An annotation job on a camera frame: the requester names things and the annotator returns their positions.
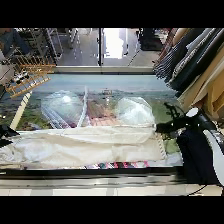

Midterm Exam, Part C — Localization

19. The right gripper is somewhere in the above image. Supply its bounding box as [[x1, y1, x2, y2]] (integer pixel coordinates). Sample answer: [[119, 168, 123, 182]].
[[155, 120, 181, 135]]

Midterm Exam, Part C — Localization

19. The white garment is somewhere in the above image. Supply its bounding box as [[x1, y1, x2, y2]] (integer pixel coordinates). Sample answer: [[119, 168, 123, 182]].
[[0, 125, 167, 169]]

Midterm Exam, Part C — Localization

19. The dark blue garment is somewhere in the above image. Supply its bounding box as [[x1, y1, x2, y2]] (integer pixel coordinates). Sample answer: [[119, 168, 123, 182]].
[[176, 129, 222, 186]]

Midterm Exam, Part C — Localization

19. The black cable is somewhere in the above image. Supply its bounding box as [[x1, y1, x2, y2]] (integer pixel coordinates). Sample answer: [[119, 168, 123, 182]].
[[185, 184, 224, 197]]

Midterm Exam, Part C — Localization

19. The silver frame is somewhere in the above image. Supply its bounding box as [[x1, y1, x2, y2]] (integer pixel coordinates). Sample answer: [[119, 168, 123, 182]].
[[0, 166, 224, 197]]

